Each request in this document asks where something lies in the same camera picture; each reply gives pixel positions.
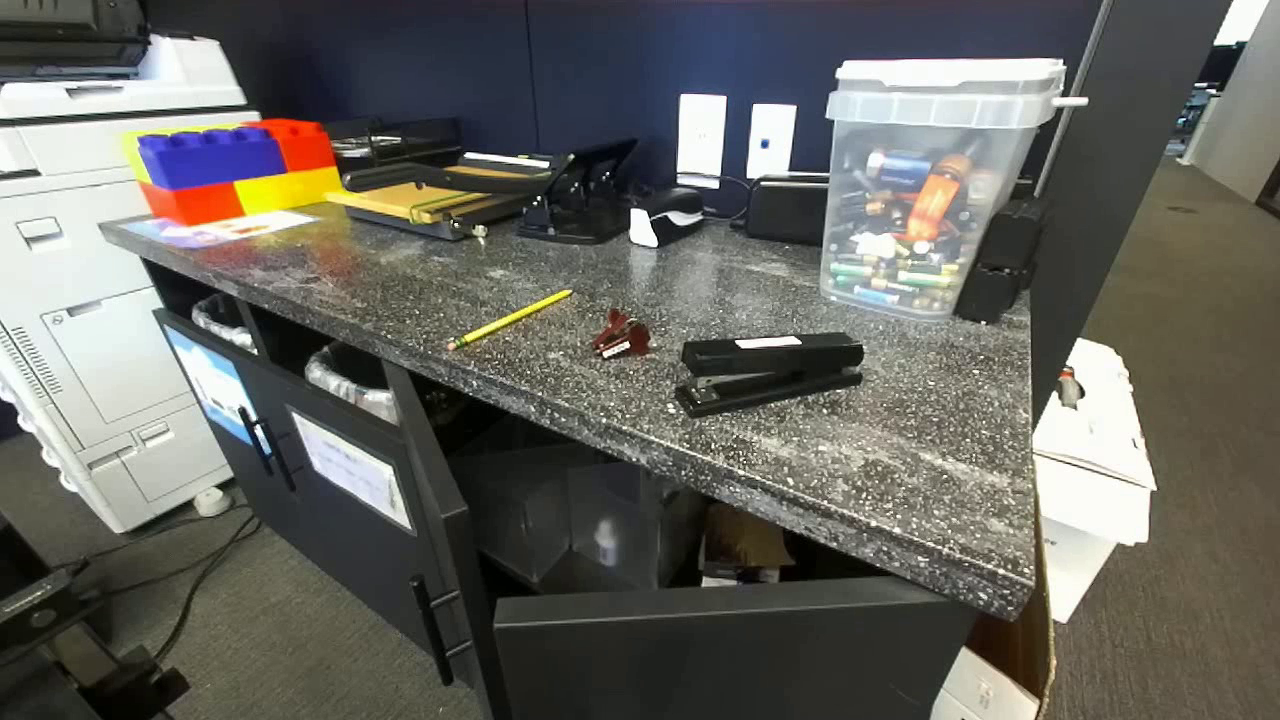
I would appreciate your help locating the black stapler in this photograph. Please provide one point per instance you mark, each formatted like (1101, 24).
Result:
(760, 371)

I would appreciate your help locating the dark red staple remover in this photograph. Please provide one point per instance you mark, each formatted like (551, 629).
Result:
(622, 338)

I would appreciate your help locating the yellow pencil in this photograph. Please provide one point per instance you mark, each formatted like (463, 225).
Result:
(512, 317)

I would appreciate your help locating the black tape dispenser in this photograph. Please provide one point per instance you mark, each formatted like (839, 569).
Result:
(660, 218)

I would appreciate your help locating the black desk holder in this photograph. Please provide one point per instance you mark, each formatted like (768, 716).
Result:
(587, 196)

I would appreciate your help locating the black small box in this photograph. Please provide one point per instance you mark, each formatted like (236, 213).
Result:
(784, 210)

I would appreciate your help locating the black paper cutter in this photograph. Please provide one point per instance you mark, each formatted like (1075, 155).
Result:
(433, 188)

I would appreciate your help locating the dark cabinet door with label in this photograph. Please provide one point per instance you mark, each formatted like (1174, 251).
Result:
(330, 483)

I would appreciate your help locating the dark cabinet front panel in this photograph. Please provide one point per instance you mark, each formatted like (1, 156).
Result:
(817, 651)

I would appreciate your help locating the clear plastic bin with lid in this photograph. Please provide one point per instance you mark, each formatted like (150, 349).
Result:
(921, 161)

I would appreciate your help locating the yellow toy brick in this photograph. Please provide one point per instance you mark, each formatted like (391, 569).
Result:
(286, 188)

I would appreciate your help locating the red toy brick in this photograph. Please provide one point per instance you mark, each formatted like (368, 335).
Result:
(302, 147)

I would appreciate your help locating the orange toy brick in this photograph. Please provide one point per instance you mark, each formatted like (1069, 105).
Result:
(194, 204)

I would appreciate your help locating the blue toy brick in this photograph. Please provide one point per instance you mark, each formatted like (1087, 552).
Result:
(208, 156)

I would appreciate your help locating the white office printer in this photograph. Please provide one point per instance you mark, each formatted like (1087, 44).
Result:
(80, 354)

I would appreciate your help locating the white wall outlet plate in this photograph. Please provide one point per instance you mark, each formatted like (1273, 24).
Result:
(701, 121)

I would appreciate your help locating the white wall switch plate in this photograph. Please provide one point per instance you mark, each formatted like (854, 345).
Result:
(768, 143)

